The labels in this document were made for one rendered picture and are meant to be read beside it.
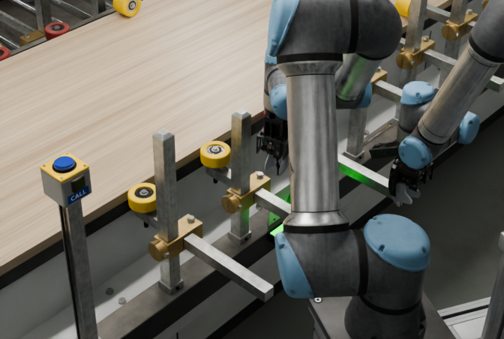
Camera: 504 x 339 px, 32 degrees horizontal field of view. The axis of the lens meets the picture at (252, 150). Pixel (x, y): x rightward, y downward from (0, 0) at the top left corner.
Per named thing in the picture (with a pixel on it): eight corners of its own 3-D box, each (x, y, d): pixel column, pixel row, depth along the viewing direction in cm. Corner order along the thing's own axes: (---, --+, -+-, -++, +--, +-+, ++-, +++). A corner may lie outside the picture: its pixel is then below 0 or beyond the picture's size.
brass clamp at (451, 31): (477, 28, 284) (480, 14, 281) (454, 43, 276) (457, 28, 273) (460, 22, 287) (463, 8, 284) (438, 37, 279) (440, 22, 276)
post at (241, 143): (248, 258, 238) (251, 111, 209) (239, 265, 236) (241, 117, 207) (238, 252, 240) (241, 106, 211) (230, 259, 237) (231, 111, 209)
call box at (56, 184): (93, 196, 176) (89, 165, 172) (65, 212, 172) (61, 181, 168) (71, 181, 180) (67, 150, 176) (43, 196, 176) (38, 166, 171)
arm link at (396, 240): (431, 308, 154) (442, 251, 146) (355, 313, 153) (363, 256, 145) (415, 261, 164) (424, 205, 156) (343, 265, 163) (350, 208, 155)
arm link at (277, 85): (325, 91, 184) (316, 64, 193) (271, 93, 183) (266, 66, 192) (322, 122, 189) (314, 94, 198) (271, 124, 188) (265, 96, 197)
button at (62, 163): (79, 168, 172) (78, 161, 171) (62, 177, 170) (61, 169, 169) (66, 159, 174) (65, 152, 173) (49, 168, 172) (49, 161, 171)
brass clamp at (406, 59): (434, 56, 269) (437, 42, 266) (409, 73, 261) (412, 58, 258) (418, 49, 272) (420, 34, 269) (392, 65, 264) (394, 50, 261)
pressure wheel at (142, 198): (161, 214, 225) (160, 180, 218) (162, 235, 219) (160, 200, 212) (130, 217, 225) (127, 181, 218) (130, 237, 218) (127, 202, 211)
